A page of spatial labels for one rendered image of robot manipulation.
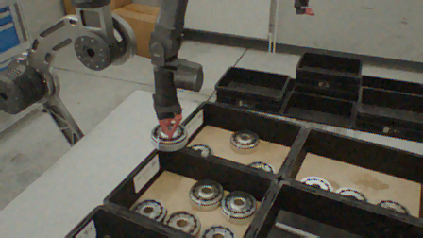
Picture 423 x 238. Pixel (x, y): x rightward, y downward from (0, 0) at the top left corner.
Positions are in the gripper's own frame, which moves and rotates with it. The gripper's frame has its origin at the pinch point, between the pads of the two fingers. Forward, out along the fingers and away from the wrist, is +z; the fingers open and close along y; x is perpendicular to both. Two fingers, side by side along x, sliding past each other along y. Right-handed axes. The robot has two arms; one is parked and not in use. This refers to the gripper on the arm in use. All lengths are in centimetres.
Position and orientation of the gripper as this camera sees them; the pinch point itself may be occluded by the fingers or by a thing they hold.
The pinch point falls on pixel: (168, 128)
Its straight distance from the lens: 111.2
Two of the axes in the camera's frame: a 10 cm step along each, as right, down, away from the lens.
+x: -9.6, 1.5, -2.5
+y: -2.9, -5.4, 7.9
